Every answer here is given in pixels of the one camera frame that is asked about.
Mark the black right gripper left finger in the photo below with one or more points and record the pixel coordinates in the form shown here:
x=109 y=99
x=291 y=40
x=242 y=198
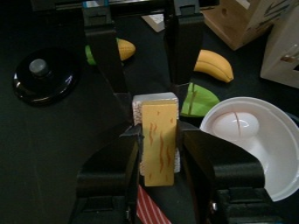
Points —
x=104 y=175

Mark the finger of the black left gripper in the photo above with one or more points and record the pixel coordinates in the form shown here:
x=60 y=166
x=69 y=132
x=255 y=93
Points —
x=104 y=55
x=183 y=49

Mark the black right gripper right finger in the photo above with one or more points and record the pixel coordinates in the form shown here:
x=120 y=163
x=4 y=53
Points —
x=222 y=169

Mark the small white grey block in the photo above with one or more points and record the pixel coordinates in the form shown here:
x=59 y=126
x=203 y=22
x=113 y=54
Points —
x=156 y=22

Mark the white toy egg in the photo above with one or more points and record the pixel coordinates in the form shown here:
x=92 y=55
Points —
x=235 y=125

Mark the yellow toy corn green husk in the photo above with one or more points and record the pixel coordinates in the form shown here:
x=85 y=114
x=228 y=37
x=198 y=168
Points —
x=126 y=49

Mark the yellow toy banana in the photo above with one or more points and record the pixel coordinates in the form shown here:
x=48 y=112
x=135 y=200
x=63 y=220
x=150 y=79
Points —
x=214 y=65

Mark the light wooden box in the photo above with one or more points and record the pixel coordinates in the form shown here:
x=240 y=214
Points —
x=234 y=20

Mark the red white striped toy piece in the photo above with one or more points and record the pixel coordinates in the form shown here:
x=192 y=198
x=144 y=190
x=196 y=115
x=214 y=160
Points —
x=150 y=208

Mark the white plastic bowl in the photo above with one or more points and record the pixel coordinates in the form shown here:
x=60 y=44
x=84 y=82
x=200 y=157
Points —
x=272 y=140

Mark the black pot lid grey knob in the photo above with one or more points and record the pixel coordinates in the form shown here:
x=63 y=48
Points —
x=43 y=78

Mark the green toy leaf piece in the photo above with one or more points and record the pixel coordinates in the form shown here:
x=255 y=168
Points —
x=200 y=100

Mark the white toy cabinet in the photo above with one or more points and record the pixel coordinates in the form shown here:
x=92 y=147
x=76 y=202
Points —
x=280 y=49

